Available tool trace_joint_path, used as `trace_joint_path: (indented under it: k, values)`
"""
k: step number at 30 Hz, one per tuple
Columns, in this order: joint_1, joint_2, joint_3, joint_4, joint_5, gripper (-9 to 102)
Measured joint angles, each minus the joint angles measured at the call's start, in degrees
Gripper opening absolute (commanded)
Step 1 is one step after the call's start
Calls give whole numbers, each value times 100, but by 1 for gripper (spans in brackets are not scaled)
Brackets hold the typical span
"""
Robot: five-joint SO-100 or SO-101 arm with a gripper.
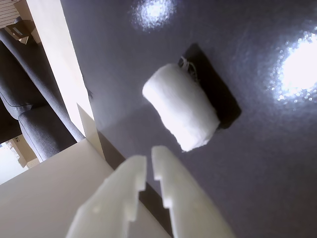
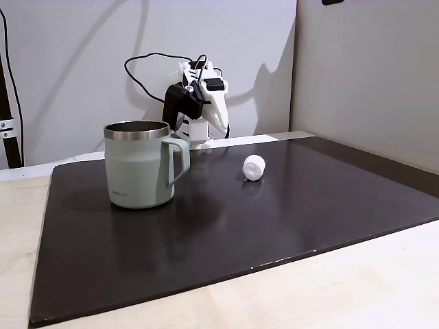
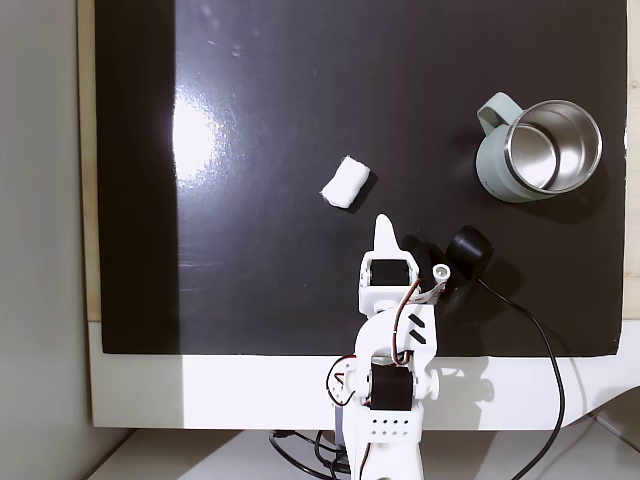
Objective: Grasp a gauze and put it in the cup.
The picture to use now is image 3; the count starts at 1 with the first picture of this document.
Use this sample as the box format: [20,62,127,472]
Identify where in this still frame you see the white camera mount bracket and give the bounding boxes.
[417,263,451,305]

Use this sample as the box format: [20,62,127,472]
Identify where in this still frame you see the black oval camera box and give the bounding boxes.
[446,225,495,275]

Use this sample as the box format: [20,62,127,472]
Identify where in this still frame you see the black camera cable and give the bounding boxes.
[477,279,566,480]

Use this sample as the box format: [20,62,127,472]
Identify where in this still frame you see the black base cable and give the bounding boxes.
[268,428,351,474]

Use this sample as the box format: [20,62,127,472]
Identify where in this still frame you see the black table mat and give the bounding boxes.
[94,0,629,359]

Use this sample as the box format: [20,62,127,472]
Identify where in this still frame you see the grey-green steel mug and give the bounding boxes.
[474,91,604,205]

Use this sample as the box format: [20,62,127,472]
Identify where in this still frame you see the white gauze roll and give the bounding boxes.
[319,155,372,210]

